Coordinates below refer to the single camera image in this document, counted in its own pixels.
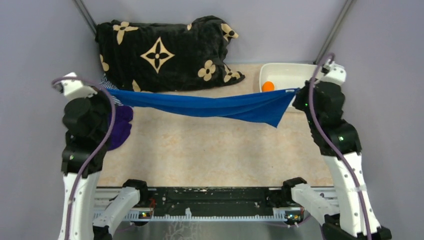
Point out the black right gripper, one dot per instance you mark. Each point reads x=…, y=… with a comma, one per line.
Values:
x=300, y=94

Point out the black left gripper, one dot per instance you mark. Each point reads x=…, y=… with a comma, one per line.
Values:
x=100, y=96

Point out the blue towel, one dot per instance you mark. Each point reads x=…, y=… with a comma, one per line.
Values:
x=261, y=107

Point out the orange towel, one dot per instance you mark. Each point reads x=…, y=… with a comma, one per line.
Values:
x=267, y=86

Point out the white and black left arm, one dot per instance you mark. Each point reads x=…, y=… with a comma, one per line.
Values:
x=81, y=167

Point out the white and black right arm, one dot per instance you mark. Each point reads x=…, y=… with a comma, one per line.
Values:
x=341, y=172

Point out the purple towel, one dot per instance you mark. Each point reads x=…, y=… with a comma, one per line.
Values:
x=122, y=126

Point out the white plastic basin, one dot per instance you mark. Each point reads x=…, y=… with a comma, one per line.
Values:
x=285, y=75

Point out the black floral blanket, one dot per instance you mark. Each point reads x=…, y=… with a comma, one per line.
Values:
x=167, y=57

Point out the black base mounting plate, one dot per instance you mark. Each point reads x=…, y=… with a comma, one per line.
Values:
x=220, y=202

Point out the aluminium frame rail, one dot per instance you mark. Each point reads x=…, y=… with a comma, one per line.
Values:
x=339, y=222

